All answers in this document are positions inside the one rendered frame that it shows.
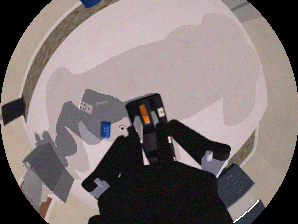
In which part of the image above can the small blue block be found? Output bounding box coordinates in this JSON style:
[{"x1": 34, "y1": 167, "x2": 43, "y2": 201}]
[{"x1": 100, "y1": 121, "x2": 111, "y2": 139}]

